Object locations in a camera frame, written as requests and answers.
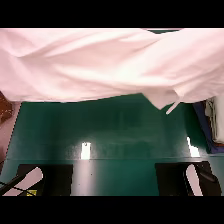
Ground cream garment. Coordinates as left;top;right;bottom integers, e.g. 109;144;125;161
204;95;224;144

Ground white shirt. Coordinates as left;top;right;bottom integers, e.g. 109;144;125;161
0;28;224;116

